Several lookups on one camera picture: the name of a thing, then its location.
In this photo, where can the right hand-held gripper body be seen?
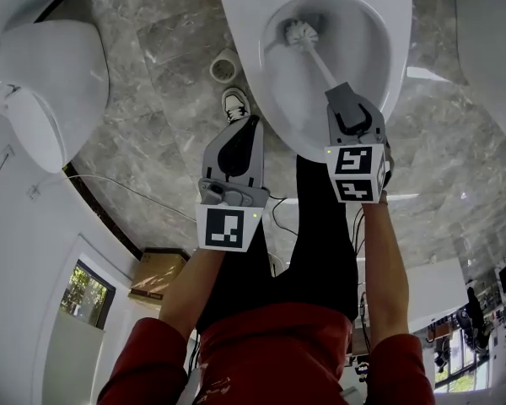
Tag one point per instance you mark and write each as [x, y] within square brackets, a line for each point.
[354, 175]

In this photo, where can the brown cardboard box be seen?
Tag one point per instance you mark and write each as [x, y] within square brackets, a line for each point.
[158, 274]

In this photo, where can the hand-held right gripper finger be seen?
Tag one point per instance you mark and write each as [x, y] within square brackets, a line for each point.
[378, 127]
[334, 129]

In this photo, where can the person's left forearm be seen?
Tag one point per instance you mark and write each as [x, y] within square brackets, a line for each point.
[190, 289]

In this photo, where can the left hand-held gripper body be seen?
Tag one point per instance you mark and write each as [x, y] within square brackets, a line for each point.
[221, 230]

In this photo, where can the person's red sweatshirt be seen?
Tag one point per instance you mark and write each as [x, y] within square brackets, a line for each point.
[274, 361]

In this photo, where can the white closed-lid toilet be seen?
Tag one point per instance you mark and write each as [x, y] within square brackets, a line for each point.
[489, 49]

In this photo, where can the white toilet with raised seat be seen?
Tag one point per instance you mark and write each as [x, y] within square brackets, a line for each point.
[253, 36]

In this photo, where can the person's right forearm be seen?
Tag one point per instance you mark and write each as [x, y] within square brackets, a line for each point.
[383, 277]

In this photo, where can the person's black trousers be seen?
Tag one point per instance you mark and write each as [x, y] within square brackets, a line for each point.
[320, 247]

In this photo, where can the white toilet brush holder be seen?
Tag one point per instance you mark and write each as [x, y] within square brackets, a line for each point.
[222, 66]

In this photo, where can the white egg-shaped toilet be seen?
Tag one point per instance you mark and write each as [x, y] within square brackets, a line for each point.
[59, 87]

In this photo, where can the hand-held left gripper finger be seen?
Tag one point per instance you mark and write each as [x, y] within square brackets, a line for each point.
[211, 158]
[259, 167]

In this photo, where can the person's left shoe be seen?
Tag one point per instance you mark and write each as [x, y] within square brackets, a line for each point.
[235, 106]

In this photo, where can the window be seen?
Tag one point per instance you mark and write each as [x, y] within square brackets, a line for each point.
[86, 295]

